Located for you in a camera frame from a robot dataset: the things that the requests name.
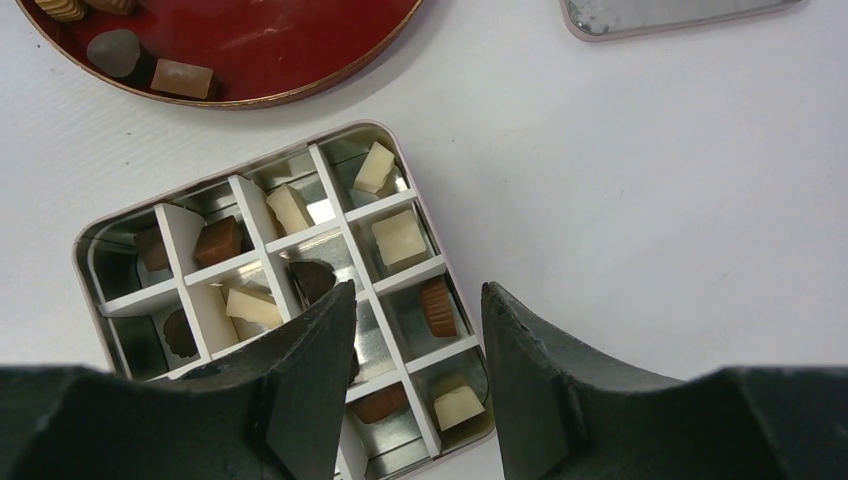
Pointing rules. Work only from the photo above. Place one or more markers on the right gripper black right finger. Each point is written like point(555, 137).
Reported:
point(565, 410)

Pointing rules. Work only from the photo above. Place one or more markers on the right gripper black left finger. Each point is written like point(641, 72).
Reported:
point(272, 409)

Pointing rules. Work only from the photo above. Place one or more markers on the white bar chocolate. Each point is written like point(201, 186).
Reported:
point(254, 307)

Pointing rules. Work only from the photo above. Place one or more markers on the dark fluted chocolate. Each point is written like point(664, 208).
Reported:
point(178, 335)

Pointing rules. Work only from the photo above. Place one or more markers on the dark leaf chocolate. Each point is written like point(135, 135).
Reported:
point(313, 279)

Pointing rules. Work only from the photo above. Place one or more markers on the pink tin box with dividers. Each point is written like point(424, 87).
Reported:
point(129, 304)

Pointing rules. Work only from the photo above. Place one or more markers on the brown ridged cup chocolate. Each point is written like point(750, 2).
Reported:
point(435, 301)

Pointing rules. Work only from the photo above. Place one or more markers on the caramel block chocolate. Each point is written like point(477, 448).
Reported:
point(218, 241)

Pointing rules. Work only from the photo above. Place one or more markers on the brown block chocolate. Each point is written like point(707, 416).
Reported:
point(151, 248)

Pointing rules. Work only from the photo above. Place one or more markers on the red round plate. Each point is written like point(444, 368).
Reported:
point(261, 53)

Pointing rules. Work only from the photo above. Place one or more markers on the silver tin lid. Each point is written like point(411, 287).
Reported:
point(602, 20)

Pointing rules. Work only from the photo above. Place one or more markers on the brown chocolate piece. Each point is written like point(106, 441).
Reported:
point(182, 79)

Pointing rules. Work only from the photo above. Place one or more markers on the grey teardrop chocolate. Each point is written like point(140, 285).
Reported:
point(117, 53)

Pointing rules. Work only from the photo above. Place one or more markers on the yellow ridged chocolate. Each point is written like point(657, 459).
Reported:
point(63, 10)

